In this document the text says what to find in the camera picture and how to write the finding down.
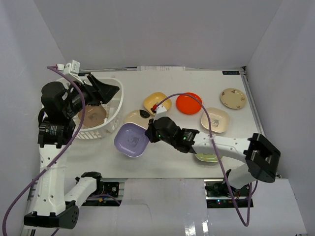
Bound orange round plate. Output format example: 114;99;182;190
176;92;202;115

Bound brown square panda plate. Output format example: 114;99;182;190
78;105;107;128

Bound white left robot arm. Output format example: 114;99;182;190
24;74;122;229

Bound cream square panda plate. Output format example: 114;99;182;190
206;107;230;133

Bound purple square panda plate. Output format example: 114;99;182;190
114;122;149;158

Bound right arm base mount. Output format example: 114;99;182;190
204;180;253;209

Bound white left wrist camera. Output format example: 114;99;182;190
56;60;83;84

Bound cream round flower plate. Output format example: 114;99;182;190
124;109;152;126

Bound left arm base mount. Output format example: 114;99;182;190
82;181;122;207

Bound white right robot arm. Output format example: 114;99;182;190
145;117;281;196

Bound white plastic basket bin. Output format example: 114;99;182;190
41;76;124;140

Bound cream round plate far right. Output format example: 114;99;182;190
220;88;247;110

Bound yellow square panda plate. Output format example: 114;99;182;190
143;92;172;115

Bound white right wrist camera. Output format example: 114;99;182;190
151;104;167;119

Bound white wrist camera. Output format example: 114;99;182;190
56;60;83;84
151;104;167;119

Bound green square panda plate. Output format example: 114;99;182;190
194;153;219;163

